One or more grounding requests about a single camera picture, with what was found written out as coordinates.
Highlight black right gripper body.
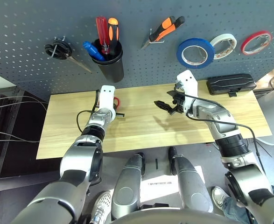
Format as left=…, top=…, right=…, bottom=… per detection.
left=170, top=92, right=186, bottom=115

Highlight blue tape roll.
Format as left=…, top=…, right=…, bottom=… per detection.
left=176, top=38, right=216, bottom=70

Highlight orange black needle-nose pliers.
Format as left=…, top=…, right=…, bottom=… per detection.
left=141, top=15, right=186, bottom=50

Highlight blue handled screwdriver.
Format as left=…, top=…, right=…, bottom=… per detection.
left=83, top=41, right=106, bottom=62

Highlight grey pegboard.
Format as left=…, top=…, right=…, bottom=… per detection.
left=0, top=0, right=274, bottom=94

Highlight black tool cup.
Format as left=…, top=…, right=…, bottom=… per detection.
left=91, top=39, right=125, bottom=84

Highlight black tool case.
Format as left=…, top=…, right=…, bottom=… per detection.
left=208, top=73, right=257, bottom=98

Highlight silver robot left leg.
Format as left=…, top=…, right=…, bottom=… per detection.
left=111, top=153, right=146, bottom=220

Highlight silver robot leg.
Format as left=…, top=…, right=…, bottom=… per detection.
left=169, top=146, right=213, bottom=213
left=111, top=153, right=146, bottom=220

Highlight white tape roll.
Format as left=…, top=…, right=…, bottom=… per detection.
left=209, top=33, right=237, bottom=60

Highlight white floor sheet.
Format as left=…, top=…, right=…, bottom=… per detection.
left=140, top=165, right=205, bottom=203

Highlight silver robot right leg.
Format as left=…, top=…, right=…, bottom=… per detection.
left=169, top=146, right=213, bottom=213

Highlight red tape roll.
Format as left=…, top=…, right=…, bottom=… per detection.
left=241, top=30, right=273, bottom=56

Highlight white mesh sneaker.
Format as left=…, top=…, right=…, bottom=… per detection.
left=89, top=191, right=113, bottom=224

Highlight grey robot torso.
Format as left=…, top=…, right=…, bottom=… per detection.
left=113, top=207, right=224, bottom=224

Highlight black side cabinet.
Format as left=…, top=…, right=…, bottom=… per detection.
left=0, top=86, right=49, bottom=178

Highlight blue jeans leg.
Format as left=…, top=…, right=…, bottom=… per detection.
left=222, top=185, right=274, bottom=224

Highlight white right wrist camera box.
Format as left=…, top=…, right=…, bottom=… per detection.
left=175, top=69, right=199, bottom=112

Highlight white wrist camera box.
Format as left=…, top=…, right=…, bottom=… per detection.
left=175, top=69, right=199, bottom=112
left=97, top=85, right=116, bottom=122

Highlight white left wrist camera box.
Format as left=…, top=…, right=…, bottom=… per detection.
left=97, top=85, right=116, bottom=122

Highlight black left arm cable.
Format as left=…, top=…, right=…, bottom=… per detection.
left=77, top=90, right=100, bottom=133

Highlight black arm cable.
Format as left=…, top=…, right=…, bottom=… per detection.
left=174, top=84, right=266, bottom=173
left=77, top=90, right=100, bottom=133

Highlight silver wire pliers hook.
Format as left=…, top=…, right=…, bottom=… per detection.
left=149, top=28, right=165, bottom=44

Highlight orange black handled screwdriver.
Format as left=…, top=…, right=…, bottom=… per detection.
left=107, top=17, right=120, bottom=56

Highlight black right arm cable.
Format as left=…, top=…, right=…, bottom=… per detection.
left=174, top=84, right=266, bottom=173

